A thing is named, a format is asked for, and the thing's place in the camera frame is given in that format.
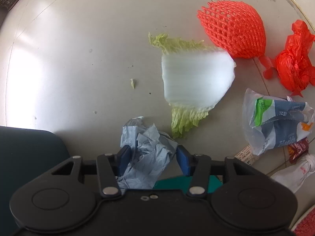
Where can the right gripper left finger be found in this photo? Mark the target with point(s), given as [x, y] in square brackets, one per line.
[109, 167]

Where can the cabbage leaf piece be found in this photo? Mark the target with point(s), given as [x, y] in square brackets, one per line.
[196, 76]

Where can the dark teal trash bin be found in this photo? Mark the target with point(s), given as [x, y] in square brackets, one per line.
[25, 155]

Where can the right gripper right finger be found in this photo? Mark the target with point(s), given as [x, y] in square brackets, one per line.
[196, 166]

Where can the right red fuzzy slipper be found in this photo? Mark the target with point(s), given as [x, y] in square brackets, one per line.
[305, 227]

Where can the long beige paper wrapper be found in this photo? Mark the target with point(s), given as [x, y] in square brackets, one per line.
[246, 155]

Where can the green sponge cloth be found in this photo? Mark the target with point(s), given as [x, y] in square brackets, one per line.
[183, 183]

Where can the blue white snack wrapper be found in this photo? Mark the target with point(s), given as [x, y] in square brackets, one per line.
[271, 122]

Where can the dark red small wrapper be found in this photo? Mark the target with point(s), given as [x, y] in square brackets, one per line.
[298, 149]

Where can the small cabbage scrap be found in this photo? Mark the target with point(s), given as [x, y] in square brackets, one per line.
[133, 83]

